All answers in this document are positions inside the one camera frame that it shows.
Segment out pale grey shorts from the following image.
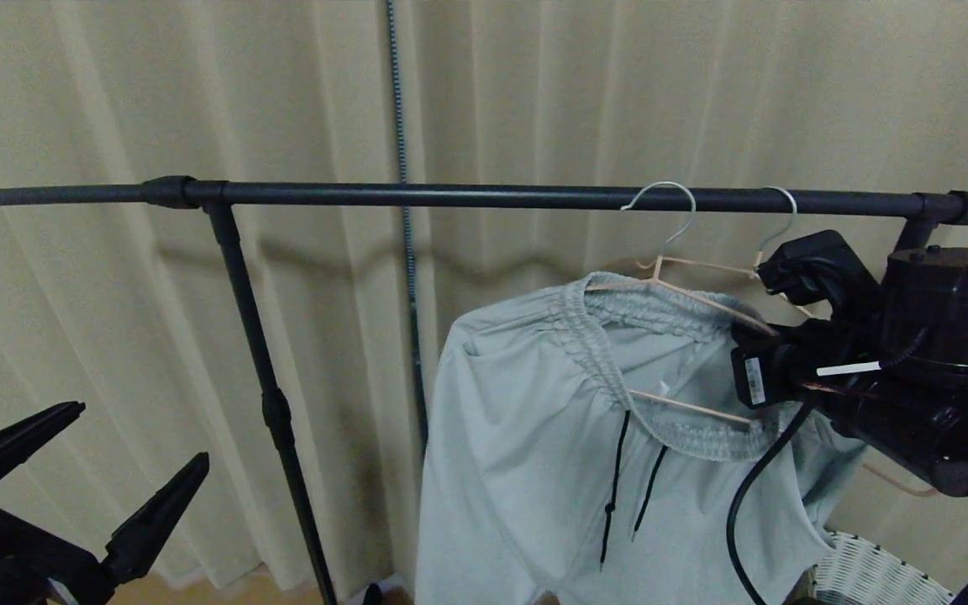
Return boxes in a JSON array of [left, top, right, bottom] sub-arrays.
[[414, 271, 871, 605]]

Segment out beige curtain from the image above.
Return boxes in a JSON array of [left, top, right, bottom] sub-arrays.
[[0, 0, 968, 593]]

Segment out pink clothes hanger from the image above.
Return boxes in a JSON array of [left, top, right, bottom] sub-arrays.
[[585, 181, 779, 429], [635, 187, 939, 498]]

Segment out white laundry basket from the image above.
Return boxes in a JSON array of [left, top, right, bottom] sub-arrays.
[[812, 531, 955, 605]]

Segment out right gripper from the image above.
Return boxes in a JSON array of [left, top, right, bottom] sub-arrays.
[[730, 322, 968, 498]]

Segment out black clothes rack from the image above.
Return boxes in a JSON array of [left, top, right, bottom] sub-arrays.
[[0, 175, 968, 605]]

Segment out grey beaded curtain cord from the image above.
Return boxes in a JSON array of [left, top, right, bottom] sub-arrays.
[[385, 0, 430, 455]]

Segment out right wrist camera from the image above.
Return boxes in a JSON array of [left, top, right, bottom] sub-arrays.
[[757, 229, 880, 324]]

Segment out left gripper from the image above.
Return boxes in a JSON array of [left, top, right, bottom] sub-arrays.
[[0, 402, 210, 605]]

